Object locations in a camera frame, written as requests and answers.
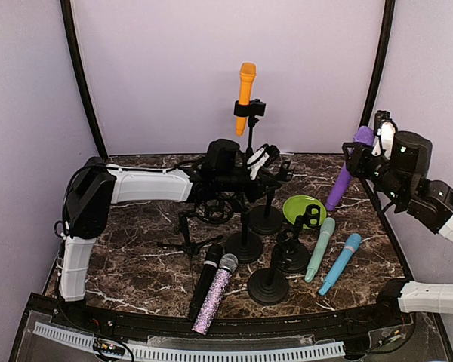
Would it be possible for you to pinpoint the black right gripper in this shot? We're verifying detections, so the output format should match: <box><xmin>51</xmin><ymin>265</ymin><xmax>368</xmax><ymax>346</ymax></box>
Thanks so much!
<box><xmin>344</xmin><ymin>140</ymin><xmax>409</xmax><ymax>207</ymax></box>

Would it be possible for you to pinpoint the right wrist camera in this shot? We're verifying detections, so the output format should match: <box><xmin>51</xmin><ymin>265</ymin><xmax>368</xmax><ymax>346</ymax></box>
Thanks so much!
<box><xmin>372</xmin><ymin>110</ymin><xmax>398</xmax><ymax>159</ymax></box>

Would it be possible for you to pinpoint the lime green plate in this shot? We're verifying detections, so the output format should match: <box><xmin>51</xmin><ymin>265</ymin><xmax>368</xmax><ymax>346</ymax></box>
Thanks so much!
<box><xmin>282</xmin><ymin>195</ymin><xmax>327</xmax><ymax>229</ymax></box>

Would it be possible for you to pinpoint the white slotted cable duct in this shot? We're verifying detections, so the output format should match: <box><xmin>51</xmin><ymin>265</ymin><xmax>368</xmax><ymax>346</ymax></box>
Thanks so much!
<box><xmin>32</xmin><ymin>322</ymin><xmax>345</xmax><ymax>362</ymax></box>

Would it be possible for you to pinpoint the left black corner post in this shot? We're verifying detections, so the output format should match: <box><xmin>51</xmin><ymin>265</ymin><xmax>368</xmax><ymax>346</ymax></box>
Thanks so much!
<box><xmin>60</xmin><ymin>0</ymin><xmax>109</xmax><ymax>160</ymax></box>

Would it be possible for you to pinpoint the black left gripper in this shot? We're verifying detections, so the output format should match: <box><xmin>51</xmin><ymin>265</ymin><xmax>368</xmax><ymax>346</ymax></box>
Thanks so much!
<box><xmin>217</xmin><ymin>167</ymin><xmax>282</xmax><ymax>203</ymax></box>

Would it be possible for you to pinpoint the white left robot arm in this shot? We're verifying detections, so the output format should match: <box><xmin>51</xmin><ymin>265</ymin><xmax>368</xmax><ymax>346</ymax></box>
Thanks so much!
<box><xmin>58</xmin><ymin>139</ymin><xmax>292</xmax><ymax>329</ymax></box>

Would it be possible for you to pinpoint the black front table rail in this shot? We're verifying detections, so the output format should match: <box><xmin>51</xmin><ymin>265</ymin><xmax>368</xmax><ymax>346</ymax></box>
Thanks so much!
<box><xmin>60</xmin><ymin>303</ymin><xmax>414</xmax><ymax>339</ymax></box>

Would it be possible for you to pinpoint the glitter purple silver-head microphone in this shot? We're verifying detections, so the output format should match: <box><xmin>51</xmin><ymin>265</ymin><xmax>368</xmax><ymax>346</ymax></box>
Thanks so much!
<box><xmin>191</xmin><ymin>253</ymin><xmax>239</xmax><ymax>336</ymax></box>

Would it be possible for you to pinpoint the orange microphone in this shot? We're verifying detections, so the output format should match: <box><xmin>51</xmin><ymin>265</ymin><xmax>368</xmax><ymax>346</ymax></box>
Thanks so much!
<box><xmin>236</xmin><ymin>62</ymin><xmax>257</xmax><ymax>137</ymax></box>

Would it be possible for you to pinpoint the black round-base stand front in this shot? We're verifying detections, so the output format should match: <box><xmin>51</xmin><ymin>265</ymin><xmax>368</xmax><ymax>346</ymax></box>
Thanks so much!
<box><xmin>225</xmin><ymin>207</ymin><xmax>263</xmax><ymax>264</ymax></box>

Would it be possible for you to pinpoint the black handheld microphone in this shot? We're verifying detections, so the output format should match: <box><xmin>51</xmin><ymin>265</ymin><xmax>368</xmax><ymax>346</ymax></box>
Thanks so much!
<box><xmin>187</xmin><ymin>244</ymin><xmax>223</xmax><ymax>321</ymax></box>

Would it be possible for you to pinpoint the black round-base stand blue mic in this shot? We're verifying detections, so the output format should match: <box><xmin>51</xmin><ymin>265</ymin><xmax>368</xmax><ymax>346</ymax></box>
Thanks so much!
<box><xmin>276</xmin><ymin>204</ymin><xmax>321</xmax><ymax>274</ymax></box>

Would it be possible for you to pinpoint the black tripod microphone stand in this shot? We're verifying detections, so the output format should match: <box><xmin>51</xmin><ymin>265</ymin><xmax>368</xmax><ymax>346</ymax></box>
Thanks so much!
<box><xmin>156</xmin><ymin>198</ymin><xmax>234</xmax><ymax>288</ymax></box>

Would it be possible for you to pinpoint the black round-base stand orange mic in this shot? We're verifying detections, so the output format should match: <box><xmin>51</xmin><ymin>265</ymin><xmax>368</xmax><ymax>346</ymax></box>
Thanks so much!
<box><xmin>233</xmin><ymin>98</ymin><xmax>266</xmax><ymax>157</ymax></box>

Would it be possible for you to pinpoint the mint green microphone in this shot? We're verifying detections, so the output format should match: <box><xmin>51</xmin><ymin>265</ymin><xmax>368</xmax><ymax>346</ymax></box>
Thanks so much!
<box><xmin>304</xmin><ymin>217</ymin><xmax>336</xmax><ymax>283</ymax></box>

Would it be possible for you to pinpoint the black round-base stand purple mic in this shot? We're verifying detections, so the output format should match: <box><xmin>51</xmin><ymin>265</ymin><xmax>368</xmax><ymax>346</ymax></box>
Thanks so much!
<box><xmin>249</xmin><ymin>161</ymin><xmax>294</xmax><ymax>235</ymax></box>

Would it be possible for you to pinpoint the blue microphone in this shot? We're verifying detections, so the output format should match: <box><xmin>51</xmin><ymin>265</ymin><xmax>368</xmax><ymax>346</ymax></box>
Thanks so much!
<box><xmin>318</xmin><ymin>233</ymin><xmax>362</xmax><ymax>296</ymax></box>

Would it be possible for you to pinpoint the black round-base stand mint mic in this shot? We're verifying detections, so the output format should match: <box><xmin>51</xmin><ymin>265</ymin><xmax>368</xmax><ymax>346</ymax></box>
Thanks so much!
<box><xmin>247</xmin><ymin>246</ymin><xmax>289</xmax><ymax>306</ymax></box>

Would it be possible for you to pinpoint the black corner post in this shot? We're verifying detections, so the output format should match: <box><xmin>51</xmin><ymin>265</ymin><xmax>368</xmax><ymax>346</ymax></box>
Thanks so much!
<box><xmin>353</xmin><ymin>0</ymin><xmax>396</xmax><ymax>142</ymax></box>
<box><xmin>60</xmin><ymin>0</ymin><xmax>109</xmax><ymax>160</ymax></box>

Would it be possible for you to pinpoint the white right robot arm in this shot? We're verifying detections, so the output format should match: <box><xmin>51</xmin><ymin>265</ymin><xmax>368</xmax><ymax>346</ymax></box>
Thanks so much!
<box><xmin>342</xmin><ymin>131</ymin><xmax>453</xmax><ymax>327</ymax></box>

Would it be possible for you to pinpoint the right black corner post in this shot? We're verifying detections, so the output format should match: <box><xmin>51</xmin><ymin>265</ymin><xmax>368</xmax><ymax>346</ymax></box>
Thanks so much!
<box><xmin>353</xmin><ymin>0</ymin><xmax>396</xmax><ymax>142</ymax></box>

